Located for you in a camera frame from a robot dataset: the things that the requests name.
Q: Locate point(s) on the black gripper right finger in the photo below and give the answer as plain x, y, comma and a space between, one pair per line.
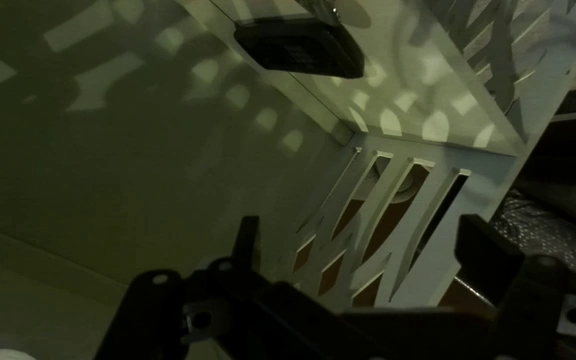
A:
528, 300

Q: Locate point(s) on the patterned cushion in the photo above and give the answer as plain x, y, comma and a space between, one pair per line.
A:
549, 233

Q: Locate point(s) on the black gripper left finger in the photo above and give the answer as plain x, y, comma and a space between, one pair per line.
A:
168, 321

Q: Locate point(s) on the white lattice shelf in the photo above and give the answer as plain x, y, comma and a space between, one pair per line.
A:
168, 167

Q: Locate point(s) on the black leather sofa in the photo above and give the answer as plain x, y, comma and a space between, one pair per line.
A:
569, 193

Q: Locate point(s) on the black remote control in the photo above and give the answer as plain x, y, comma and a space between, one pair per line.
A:
298, 47

